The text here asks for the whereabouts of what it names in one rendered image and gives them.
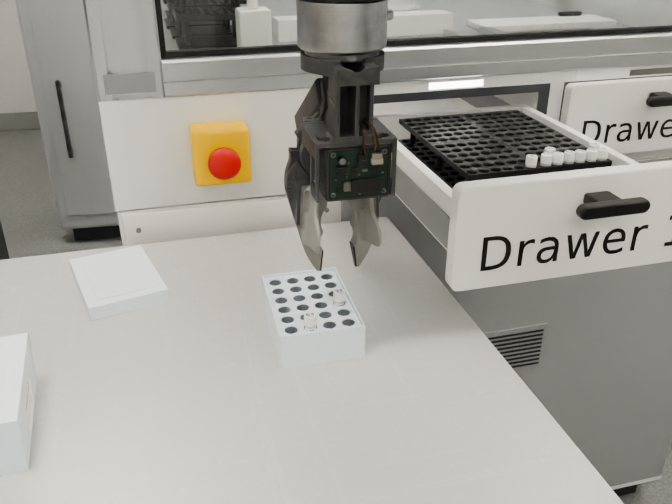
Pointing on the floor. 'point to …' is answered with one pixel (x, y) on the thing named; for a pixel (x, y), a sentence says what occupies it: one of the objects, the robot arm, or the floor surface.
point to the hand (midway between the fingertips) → (336, 252)
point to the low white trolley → (276, 390)
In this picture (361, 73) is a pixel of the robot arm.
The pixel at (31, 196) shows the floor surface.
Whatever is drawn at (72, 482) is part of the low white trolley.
